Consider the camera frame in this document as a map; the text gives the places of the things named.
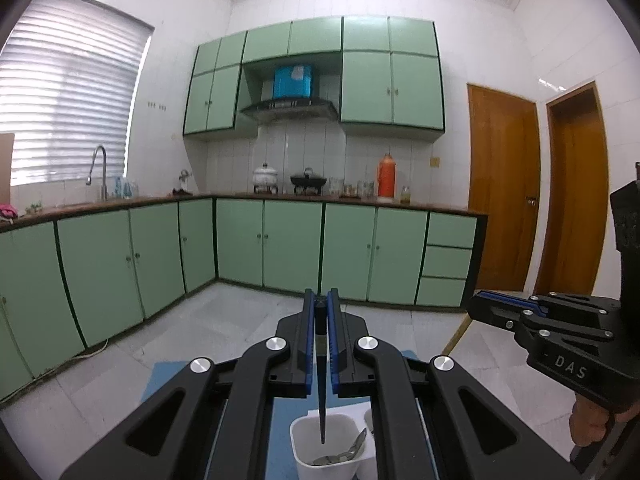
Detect blue box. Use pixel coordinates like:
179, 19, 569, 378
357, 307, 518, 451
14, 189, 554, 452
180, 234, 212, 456
273, 62, 316, 98

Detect white double utensil holder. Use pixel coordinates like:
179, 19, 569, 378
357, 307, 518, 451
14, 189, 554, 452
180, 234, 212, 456
290, 406, 386, 480

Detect orange thermos flask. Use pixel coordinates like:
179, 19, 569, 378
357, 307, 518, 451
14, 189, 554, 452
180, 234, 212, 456
377, 152, 398, 203

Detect plain wooden door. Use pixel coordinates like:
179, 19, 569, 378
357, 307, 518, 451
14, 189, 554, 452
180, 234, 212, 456
535, 81, 612, 297

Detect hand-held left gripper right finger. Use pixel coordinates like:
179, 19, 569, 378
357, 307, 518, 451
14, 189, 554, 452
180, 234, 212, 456
327, 287, 581, 480

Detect wooden door with handle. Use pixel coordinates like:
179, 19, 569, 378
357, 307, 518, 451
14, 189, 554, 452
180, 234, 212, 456
467, 84, 542, 293

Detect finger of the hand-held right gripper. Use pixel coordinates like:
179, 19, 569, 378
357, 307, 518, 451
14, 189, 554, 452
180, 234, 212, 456
466, 294, 615, 342
475, 290, 619, 317

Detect white lidded pot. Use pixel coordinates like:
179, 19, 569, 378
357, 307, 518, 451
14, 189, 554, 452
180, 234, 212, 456
252, 162, 280, 195

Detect person's right hand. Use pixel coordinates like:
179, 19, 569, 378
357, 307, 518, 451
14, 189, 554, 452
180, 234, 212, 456
569, 396, 640, 449

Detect green lower kitchen cabinets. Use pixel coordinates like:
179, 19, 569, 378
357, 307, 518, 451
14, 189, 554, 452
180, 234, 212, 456
0, 194, 488, 403

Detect metal kitchen faucet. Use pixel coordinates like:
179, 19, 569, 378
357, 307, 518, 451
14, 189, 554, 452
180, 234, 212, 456
86, 145, 109, 201

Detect brown cardboard board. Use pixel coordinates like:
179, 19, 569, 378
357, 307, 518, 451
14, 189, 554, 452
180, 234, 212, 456
0, 132, 16, 203

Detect white cable on floor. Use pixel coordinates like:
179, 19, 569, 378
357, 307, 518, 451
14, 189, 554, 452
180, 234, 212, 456
75, 339, 110, 359

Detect bottles beside sink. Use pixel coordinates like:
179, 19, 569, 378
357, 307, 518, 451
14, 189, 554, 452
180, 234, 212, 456
112, 176, 138, 200

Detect white window blind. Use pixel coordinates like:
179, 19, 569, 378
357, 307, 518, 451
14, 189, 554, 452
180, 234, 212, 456
0, 0, 153, 186

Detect black wok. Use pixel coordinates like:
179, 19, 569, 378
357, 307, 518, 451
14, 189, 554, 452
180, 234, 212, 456
290, 167, 328, 196

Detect green upper wall cabinets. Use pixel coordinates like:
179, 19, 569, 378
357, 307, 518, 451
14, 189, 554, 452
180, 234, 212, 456
182, 16, 446, 143

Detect black chopstick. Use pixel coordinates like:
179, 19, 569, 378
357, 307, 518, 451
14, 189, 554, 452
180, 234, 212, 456
314, 296, 328, 446

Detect blue tablecloth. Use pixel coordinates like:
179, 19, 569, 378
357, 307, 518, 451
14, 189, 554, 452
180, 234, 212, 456
140, 349, 441, 480

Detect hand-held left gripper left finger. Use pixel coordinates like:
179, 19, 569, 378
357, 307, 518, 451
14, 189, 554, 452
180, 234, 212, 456
60, 288, 317, 480

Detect black range hood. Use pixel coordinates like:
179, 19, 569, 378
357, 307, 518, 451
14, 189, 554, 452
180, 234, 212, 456
240, 97, 338, 122

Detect small clear-handled metal spoon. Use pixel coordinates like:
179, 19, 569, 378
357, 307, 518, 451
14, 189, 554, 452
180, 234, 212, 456
346, 427, 369, 461

